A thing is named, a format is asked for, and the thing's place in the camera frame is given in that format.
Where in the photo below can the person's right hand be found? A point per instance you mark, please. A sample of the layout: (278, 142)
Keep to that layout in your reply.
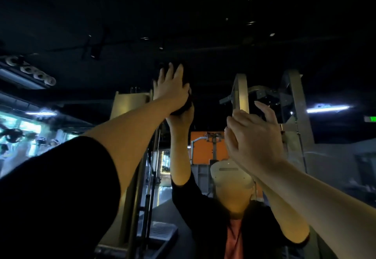
(255, 138)

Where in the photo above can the person's left hand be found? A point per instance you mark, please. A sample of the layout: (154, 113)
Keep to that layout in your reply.
(171, 88)

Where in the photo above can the large wall mirror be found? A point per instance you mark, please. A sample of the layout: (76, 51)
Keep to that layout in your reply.
(88, 21)

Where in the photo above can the person's right forearm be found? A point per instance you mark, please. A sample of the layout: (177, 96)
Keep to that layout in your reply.
(326, 200)

